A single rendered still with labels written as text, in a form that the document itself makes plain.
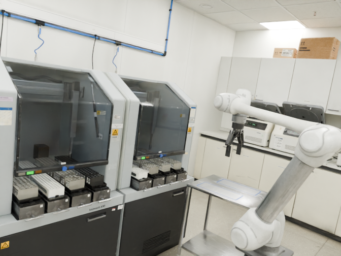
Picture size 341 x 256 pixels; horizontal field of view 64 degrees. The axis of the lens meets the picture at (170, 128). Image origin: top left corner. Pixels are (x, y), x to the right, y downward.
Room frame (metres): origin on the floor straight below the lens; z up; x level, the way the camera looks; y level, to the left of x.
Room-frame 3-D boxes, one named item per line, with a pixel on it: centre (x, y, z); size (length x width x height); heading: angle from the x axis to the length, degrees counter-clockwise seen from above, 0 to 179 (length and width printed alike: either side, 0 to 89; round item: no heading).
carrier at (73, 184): (1.73, 0.57, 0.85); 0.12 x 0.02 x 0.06; 139
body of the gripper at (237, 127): (1.72, -0.42, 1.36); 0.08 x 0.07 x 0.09; 138
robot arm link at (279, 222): (1.50, -0.64, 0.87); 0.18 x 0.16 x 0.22; 132
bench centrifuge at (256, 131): (4.22, -1.37, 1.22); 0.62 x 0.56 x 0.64; 136
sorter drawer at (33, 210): (1.66, 0.95, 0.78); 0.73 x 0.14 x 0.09; 48
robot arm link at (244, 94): (1.71, -0.41, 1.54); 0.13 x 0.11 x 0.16; 132
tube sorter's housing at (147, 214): (2.60, 0.37, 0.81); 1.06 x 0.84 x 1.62; 48
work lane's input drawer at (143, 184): (2.30, 0.37, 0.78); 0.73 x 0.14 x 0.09; 48
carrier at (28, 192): (1.50, 0.78, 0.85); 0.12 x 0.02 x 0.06; 138
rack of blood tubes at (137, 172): (2.21, 0.28, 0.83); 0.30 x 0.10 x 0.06; 48
